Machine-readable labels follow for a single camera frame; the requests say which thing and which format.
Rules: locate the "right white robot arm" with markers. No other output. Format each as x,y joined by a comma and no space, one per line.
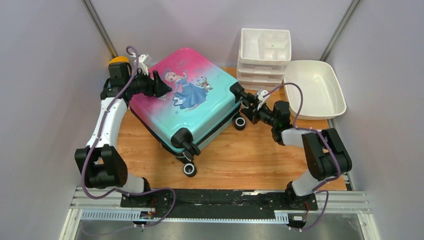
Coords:
326,156

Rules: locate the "pink and teal kids suitcase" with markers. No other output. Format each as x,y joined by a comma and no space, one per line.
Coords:
200,105

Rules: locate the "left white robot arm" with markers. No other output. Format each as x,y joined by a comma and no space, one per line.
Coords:
102,168

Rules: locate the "white plastic drawer organizer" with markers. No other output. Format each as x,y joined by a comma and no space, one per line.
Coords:
264,55

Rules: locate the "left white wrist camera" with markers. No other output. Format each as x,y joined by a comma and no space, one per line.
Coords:
140,62

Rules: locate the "yellow bowl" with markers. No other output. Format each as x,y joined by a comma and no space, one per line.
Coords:
119,60

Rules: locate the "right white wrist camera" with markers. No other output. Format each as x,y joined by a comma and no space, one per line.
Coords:
262,95

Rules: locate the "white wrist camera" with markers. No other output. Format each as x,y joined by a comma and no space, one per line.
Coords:
140,62
262,95

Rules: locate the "white plastic basin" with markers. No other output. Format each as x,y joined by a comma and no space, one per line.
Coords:
323,98

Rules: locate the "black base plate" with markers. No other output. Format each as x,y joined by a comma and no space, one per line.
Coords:
220,203

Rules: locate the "aluminium rail frame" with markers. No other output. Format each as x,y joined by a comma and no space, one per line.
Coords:
341,215

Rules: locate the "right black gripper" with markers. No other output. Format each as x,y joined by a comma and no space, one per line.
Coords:
253,115

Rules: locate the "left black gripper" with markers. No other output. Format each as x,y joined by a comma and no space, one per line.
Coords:
157,88

